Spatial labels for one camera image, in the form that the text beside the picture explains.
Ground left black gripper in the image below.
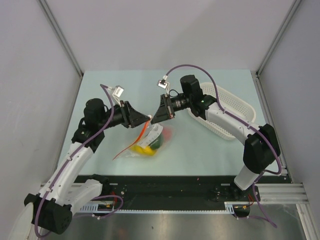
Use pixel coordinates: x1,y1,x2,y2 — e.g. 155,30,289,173
98,100,150,130

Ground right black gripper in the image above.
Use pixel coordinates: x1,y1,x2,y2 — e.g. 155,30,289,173
151,94,192,125

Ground clear zip top bag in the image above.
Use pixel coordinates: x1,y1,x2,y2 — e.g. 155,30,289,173
112,119,175,161

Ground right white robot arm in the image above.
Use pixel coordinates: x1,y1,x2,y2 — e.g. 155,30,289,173
151,75,281,201

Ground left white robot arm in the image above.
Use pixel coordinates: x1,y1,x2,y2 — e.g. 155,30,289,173
24,98,150,235

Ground yellow fake bananas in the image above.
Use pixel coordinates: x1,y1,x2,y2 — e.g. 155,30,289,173
130,145,157,156

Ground green fake pepper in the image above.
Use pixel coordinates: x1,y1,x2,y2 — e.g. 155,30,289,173
149,133,165,151

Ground white perforated plastic basket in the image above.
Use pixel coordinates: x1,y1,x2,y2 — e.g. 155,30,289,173
187,81,258,142

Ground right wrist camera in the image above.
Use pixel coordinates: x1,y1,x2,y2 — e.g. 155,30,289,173
157,79,170,89

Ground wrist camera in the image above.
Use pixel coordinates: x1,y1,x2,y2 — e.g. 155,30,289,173
157,79,170,89
112,85,124,98

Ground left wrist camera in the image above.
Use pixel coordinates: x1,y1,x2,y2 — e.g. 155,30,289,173
112,85,124,98

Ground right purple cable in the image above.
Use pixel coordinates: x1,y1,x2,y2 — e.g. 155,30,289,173
162,64,283,228

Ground purple cable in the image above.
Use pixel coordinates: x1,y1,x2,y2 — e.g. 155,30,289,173
162,64,283,228
33,83,124,238

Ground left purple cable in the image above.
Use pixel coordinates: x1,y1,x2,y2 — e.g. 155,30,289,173
33,83,124,238

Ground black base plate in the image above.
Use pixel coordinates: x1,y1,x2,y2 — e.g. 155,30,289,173
75,174,288,210

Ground white cable duct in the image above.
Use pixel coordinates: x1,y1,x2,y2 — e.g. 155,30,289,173
78,202,251,216

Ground aluminium frame rail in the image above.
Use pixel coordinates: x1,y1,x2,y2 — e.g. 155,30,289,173
256,183,309,205

